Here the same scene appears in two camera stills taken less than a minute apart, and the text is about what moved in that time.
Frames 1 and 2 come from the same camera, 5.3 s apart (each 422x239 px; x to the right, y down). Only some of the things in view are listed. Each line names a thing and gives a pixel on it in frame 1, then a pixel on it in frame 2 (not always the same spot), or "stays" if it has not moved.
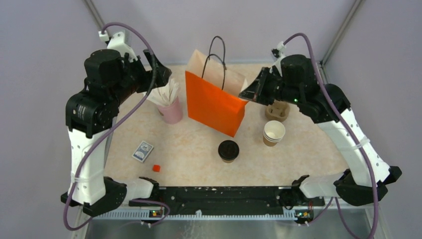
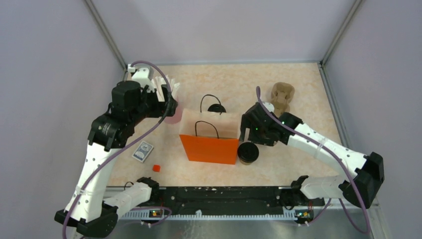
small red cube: [156, 168] stays
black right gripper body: [278, 90] -> [257, 134]
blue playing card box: [143, 151] stays
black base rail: [227, 200] stays
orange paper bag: [213, 91] -> [210, 137]
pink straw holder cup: [172, 113] stays
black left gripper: [148, 75] -> [160, 107]
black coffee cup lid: [228, 150] -> [248, 152]
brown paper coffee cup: [228, 161] -> [246, 163]
